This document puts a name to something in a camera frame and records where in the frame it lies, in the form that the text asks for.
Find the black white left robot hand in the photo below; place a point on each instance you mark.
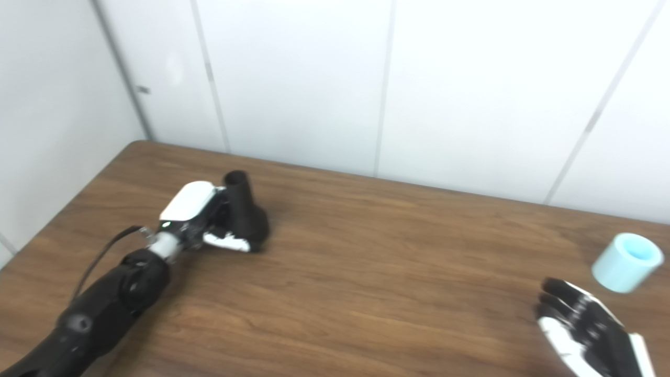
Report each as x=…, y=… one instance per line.
x=191, y=207

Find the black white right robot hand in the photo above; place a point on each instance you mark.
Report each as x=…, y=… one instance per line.
x=591, y=335

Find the black funnel-shaped nozzle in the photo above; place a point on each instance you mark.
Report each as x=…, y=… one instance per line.
x=246, y=220

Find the light blue cylinder cup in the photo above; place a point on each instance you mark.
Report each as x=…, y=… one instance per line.
x=625, y=264

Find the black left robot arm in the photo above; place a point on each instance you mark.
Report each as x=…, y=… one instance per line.
x=99, y=309

